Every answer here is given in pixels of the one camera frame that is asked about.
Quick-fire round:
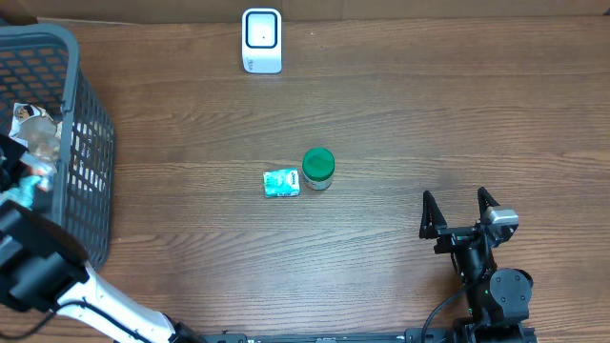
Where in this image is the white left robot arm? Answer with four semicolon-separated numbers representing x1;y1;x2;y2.
1;198;203;343

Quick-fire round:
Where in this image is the brown pastry bag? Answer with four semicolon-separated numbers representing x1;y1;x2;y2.
9;103;63;164

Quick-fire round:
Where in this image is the small teal tissue pack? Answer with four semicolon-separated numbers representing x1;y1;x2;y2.
263;168;300;198

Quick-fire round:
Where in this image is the teal wet wipes pack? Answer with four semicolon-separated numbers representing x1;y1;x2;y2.
1;175;53;212

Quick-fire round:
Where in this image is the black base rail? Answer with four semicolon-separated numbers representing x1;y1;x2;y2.
199;326;539;343

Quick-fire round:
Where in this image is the green lid jar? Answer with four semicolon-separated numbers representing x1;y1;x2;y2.
302;147;336;191

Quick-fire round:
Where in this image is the white barcode scanner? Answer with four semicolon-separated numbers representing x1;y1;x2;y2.
241;8;282;74

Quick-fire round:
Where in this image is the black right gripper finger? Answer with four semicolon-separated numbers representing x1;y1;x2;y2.
419;191;448;239
478;187;500;224

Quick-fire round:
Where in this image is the grey plastic mesh basket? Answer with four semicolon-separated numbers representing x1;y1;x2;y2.
1;24;116;270

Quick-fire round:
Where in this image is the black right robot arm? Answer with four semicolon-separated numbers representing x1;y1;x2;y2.
407;187;538;343

